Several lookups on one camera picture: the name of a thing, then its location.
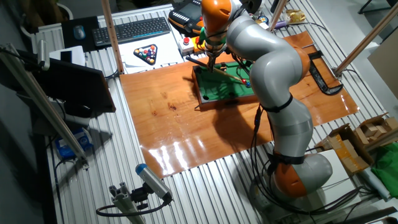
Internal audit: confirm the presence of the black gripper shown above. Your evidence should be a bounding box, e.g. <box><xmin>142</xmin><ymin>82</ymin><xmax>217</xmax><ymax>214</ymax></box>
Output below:
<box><xmin>205</xmin><ymin>45</ymin><xmax>226</xmax><ymax>74</ymax></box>

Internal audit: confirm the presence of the black and cream pool cue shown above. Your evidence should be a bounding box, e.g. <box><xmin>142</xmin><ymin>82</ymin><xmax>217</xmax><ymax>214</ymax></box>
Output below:
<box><xmin>185</xmin><ymin>55</ymin><xmax>245</xmax><ymax>84</ymax></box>

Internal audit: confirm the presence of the mini green felt pool table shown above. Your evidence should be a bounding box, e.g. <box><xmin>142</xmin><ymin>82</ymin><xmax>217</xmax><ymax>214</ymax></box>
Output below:
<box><xmin>191</xmin><ymin>60</ymin><xmax>261</xmax><ymax>110</ymax></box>

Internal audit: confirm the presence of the yellow emergency stop box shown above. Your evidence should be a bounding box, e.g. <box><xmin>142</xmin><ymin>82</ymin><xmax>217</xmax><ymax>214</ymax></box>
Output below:
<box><xmin>191</xmin><ymin>35</ymin><xmax>206</xmax><ymax>54</ymax></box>

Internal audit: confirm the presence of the grey box with red button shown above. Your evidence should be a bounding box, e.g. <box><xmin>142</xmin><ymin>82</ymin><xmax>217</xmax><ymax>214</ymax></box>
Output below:
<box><xmin>178</xmin><ymin>36</ymin><xmax>195</xmax><ymax>57</ymax></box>

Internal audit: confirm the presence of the white sheet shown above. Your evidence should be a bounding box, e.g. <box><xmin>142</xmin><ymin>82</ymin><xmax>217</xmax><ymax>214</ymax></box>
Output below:
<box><xmin>118</xmin><ymin>30</ymin><xmax>185</xmax><ymax>75</ymax></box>

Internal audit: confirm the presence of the orange and black teach pendant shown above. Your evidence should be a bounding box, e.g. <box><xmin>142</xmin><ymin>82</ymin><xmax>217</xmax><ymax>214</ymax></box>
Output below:
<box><xmin>168</xmin><ymin>0</ymin><xmax>206</xmax><ymax>35</ymax></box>

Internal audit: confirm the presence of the black triangle rack with balls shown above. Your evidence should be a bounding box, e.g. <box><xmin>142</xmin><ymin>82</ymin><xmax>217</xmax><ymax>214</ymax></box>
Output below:
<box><xmin>133</xmin><ymin>44</ymin><xmax>159</xmax><ymax>66</ymax></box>

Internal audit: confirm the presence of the glossy wooden board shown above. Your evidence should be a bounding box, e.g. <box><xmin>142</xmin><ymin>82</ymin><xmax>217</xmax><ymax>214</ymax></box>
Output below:
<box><xmin>119</xmin><ymin>30</ymin><xmax>360</xmax><ymax>179</ymax></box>

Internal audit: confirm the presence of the black round spool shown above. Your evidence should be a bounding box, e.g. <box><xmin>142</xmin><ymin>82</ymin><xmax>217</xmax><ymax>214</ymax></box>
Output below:
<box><xmin>245</xmin><ymin>0</ymin><xmax>263</xmax><ymax>15</ymax></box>

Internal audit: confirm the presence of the black computer keyboard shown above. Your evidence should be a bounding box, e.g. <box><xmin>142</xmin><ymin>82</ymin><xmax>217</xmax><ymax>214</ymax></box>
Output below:
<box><xmin>91</xmin><ymin>16</ymin><xmax>172</xmax><ymax>47</ymax></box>

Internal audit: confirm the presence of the golden snack wrapper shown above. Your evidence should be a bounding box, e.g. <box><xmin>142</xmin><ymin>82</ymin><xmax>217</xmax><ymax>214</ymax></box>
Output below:
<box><xmin>285</xmin><ymin>9</ymin><xmax>307</xmax><ymax>24</ymax></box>

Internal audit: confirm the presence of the black C-clamp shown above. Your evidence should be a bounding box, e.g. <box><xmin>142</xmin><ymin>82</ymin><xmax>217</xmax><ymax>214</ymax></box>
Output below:
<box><xmin>307</xmin><ymin>49</ymin><xmax>345</xmax><ymax>96</ymax></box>

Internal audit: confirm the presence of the dark flat monitor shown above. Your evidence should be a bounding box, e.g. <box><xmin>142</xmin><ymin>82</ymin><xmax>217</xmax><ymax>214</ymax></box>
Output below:
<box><xmin>17</xmin><ymin>49</ymin><xmax>117</xmax><ymax>114</ymax></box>

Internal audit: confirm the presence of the blue-grey computer mouse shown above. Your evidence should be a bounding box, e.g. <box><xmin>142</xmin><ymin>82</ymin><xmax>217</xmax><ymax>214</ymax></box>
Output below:
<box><xmin>73</xmin><ymin>24</ymin><xmax>86</xmax><ymax>40</ymax></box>

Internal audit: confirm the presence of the white box with black square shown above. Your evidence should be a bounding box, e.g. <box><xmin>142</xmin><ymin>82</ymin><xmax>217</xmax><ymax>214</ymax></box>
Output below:
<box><xmin>49</xmin><ymin>45</ymin><xmax>86</xmax><ymax>67</ymax></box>

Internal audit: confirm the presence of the black mouse pad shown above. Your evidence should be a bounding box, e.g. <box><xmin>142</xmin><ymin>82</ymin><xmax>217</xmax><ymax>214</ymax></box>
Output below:
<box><xmin>61</xmin><ymin>16</ymin><xmax>100</xmax><ymax>53</ymax></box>

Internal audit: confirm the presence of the blue package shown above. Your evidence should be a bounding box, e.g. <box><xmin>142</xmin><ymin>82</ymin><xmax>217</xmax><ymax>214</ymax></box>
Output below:
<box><xmin>55</xmin><ymin>126</ymin><xmax>95</xmax><ymax>161</ymax></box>

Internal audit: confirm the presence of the open cardboard box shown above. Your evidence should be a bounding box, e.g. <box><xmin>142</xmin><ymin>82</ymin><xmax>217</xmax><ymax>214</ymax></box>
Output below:
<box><xmin>313</xmin><ymin>123</ymin><xmax>375</xmax><ymax>175</ymax></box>

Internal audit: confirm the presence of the black chair base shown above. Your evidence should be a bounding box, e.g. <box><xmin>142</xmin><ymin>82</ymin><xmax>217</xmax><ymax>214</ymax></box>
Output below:
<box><xmin>357</xmin><ymin>0</ymin><xmax>398</xmax><ymax>16</ymax></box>

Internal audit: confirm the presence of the long aluminium stand leg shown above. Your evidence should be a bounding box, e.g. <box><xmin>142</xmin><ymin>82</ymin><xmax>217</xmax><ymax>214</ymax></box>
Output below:
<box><xmin>0</xmin><ymin>43</ymin><xmax>90</xmax><ymax>170</ymax></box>

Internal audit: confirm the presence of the cardboard box with wood blocks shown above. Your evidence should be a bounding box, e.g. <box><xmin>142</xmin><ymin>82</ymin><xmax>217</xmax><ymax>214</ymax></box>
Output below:
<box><xmin>353</xmin><ymin>113</ymin><xmax>398</xmax><ymax>149</ymax></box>

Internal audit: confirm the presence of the brown cardboard sheet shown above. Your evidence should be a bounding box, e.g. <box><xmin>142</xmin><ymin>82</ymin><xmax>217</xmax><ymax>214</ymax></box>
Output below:
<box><xmin>367</xmin><ymin>36</ymin><xmax>398</xmax><ymax>101</ymax></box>

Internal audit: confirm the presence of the pale rolled sheet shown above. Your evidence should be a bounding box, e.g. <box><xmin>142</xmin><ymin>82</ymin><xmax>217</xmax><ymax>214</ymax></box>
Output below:
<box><xmin>359</xmin><ymin>169</ymin><xmax>391</xmax><ymax>202</ymax></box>

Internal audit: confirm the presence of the green cloth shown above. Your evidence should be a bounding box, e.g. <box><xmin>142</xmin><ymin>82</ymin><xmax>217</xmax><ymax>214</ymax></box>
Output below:
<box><xmin>371</xmin><ymin>151</ymin><xmax>398</xmax><ymax>199</ymax></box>

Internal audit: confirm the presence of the black inline cable adapter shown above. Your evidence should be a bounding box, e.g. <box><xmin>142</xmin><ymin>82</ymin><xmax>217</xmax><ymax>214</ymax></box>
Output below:
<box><xmin>253</xmin><ymin>107</ymin><xmax>262</xmax><ymax>129</ymax></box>

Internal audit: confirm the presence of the wooden post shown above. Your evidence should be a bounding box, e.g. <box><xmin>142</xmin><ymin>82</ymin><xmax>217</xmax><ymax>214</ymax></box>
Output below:
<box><xmin>334</xmin><ymin>2</ymin><xmax>398</xmax><ymax>77</ymax></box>
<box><xmin>99</xmin><ymin>0</ymin><xmax>126</xmax><ymax>75</ymax></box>
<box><xmin>269</xmin><ymin>0</ymin><xmax>289</xmax><ymax>32</ymax></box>

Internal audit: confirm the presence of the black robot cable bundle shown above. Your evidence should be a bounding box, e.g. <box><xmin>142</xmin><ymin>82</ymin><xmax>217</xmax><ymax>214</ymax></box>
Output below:
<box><xmin>229</xmin><ymin>18</ymin><xmax>366</xmax><ymax>217</ymax></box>

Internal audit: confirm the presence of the silver camera with blue end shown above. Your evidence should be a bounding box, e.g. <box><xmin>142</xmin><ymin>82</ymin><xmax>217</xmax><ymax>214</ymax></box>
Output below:
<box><xmin>135</xmin><ymin>163</ymin><xmax>174</xmax><ymax>202</ymax></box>

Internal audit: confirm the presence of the aluminium profile camera mount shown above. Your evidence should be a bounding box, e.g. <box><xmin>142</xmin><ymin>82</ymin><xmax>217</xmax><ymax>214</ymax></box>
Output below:
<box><xmin>108</xmin><ymin>182</ymin><xmax>147</xmax><ymax>224</ymax></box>

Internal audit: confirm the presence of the small silver camera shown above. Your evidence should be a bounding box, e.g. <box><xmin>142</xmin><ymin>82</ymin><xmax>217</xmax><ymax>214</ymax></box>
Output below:
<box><xmin>36</xmin><ymin>39</ymin><xmax>50</xmax><ymax>72</ymax></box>

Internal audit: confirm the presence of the black camera cable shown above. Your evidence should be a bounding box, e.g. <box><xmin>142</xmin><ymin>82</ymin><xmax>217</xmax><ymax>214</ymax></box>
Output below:
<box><xmin>95</xmin><ymin>194</ymin><xmax>173</xmax><ymax>218</ymax></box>

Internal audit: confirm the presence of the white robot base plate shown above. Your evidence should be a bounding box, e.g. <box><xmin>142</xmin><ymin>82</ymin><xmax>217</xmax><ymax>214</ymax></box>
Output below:
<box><xmin>310</xmin><ymin>149</ymin><xmax>363</xmax><ymax>208</ymax></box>

